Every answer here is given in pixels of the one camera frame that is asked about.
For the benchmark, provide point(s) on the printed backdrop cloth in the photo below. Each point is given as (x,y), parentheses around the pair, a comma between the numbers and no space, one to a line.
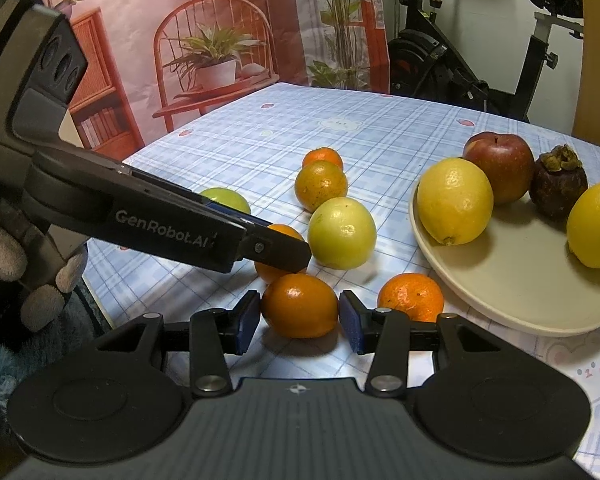
(155,64)

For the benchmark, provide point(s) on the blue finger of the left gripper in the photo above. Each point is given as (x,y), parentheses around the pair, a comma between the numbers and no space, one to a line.
(235,213)
(273,248)

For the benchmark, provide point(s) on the black exercise bike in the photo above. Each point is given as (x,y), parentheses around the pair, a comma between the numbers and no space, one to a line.
(493,35)

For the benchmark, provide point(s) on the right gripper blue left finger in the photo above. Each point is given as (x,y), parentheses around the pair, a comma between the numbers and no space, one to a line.
(214,333)

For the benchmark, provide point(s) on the blue fuzzy rug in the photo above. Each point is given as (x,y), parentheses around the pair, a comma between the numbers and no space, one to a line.
(23,353)

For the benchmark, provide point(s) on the small orange tangerine far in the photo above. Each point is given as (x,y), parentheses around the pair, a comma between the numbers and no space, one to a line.
(323,155)

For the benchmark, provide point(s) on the gloved left hand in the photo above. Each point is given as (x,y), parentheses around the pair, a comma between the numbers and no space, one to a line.
(39,268)

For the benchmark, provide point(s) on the dark purple mangosteen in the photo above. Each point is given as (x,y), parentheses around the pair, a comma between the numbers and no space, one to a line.
(558,181)

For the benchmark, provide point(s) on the beige round plate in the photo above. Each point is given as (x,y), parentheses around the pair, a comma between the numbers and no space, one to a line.
(519,272)

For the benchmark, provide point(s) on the red apple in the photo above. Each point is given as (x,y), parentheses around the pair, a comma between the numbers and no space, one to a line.
(507,161)

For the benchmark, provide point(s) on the yellow lemon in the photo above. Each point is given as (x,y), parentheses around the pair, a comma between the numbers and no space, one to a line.
(583,228)
(454,200)

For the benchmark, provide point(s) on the orange tangerine front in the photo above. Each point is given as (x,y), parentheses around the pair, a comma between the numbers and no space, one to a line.
(415,294)

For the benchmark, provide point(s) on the blue plaid tablecloth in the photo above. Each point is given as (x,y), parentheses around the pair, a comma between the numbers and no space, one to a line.
(255,146)

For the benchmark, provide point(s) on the yellow green round fruit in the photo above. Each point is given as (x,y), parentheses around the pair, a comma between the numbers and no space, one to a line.
(342,234)

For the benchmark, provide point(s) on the brownish green orange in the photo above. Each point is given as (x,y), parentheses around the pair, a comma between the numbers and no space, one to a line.
(318,182)

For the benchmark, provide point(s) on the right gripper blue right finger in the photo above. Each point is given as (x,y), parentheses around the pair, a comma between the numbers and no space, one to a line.
(385,334)

